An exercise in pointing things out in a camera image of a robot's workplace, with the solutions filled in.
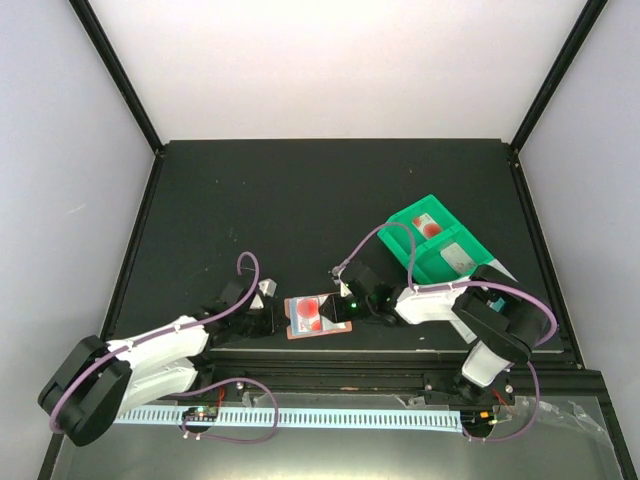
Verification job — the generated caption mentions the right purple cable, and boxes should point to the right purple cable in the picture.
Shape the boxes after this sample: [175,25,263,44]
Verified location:
[333,222,559,444]

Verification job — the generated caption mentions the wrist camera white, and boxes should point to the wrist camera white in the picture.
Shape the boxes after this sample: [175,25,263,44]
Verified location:
[249,278,277,311]
[329,265,352,298]

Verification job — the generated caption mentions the green bin far compartment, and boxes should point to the green bin far compartment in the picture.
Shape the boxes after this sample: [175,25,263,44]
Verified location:
[378,194,460,263]

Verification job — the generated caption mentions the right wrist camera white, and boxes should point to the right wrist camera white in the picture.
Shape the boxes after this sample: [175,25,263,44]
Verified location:
[329,265,352,298]

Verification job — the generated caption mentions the pink leather card holder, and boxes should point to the pink leather card holder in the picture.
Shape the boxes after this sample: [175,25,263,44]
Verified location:
[284,294,353,340]

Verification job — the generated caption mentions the left controller board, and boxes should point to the left controller board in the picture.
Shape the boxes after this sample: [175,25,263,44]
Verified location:
[182,406,219,423]

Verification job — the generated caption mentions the red circle card in bin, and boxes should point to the red circle card in bin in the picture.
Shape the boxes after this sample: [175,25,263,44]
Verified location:
[412,213,443,240]

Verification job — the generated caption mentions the black frame post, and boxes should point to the black frame post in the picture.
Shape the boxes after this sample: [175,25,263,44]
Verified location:
[510,0,608,154]
[69,0,164,154]

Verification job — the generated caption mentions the white slotted cable duct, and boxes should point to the white slotted cable duct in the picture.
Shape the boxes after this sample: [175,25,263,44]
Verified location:
[115,405,463,433]

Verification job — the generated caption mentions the teal cards in clear bin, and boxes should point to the teal cards in clear bin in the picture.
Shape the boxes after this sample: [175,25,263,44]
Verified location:
[488,298,506,313]

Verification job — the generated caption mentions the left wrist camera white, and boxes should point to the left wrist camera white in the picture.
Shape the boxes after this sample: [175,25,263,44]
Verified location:
[249,278,277,311]

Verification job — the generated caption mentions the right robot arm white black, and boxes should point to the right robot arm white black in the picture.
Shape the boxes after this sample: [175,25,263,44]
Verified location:
[319,263,558,405]

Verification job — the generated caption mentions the red circle card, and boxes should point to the red circle card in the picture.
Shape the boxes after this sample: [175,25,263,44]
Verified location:
[294,297,322,334]
[412,213,443,240]

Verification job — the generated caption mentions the white VIP card in bin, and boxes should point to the white VIP card in bin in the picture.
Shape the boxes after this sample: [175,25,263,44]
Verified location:
[440,243,477,276]

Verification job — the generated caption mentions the right controller board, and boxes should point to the right controller board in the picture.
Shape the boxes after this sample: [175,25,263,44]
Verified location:
[460,410,501,427]

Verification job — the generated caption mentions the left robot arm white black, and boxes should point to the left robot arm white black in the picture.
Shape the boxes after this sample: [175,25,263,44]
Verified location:
[38,278,277,446]

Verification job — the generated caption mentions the black aluminium rail front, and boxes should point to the black aluminium rail front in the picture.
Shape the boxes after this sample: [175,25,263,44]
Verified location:
[74,347,606,396]

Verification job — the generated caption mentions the right black frame post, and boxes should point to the right black frame post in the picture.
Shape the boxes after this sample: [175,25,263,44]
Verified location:
[510,0,608,154]

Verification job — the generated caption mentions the controller board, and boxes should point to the controller board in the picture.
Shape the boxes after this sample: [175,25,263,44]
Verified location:
[460,410,501,427]
[182,406,219,423]

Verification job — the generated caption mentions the left black frame post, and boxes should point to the left black frame post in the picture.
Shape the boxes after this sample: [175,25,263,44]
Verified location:
[69,0,164,154]

